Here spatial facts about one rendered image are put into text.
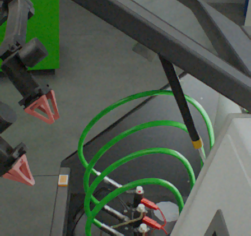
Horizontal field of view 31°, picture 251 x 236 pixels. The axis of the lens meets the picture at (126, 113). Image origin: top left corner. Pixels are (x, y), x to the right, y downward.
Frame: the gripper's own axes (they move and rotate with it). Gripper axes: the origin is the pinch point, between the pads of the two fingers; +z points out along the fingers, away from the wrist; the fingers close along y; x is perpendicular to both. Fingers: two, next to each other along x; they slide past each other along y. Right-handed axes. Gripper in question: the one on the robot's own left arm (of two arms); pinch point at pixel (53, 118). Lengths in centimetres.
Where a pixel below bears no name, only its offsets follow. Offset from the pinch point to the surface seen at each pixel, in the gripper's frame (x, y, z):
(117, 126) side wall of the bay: -2.8, 33.9, 16.1
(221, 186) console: -35, -44, 25
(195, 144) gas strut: -33, -32, 20
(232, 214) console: -35, -51, 27
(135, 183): -15.3, -22.7, 22.2
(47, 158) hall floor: 103, 190, 24
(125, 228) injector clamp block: 5.7, 4.5, 38.8
